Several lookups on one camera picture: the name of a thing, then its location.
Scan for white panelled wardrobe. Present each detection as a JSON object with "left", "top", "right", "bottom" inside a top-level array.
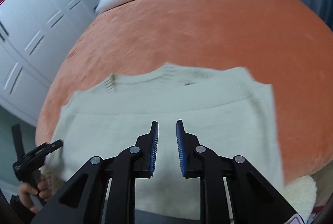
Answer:
[{"left": 1, "top": 0, "right": 99, "bottom": 125}]

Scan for cream knit cardigan red buttons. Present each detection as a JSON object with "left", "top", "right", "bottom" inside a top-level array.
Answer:
[{"left": 46, "top": 64, "right": 284, "bottom": 219}]

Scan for person left hand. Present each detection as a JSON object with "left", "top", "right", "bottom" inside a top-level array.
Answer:
[{"left": 18, "top": 176, "right": 52, "bottom": 214}]

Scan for orange plush bed blanket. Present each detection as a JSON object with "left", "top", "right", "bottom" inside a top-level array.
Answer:
[{"left": 35, "top": 0, "right": 332, "bottom": 181}]

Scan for red white patterned box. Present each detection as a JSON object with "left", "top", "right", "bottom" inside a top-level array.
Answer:
[{"left": 311, "top": 205, "right": 324, "bottom": 218}]

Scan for cream fluffy rug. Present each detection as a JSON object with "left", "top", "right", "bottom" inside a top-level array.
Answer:
[{"left": 281, "top": 175, "right": 317, "bottom": 223}]

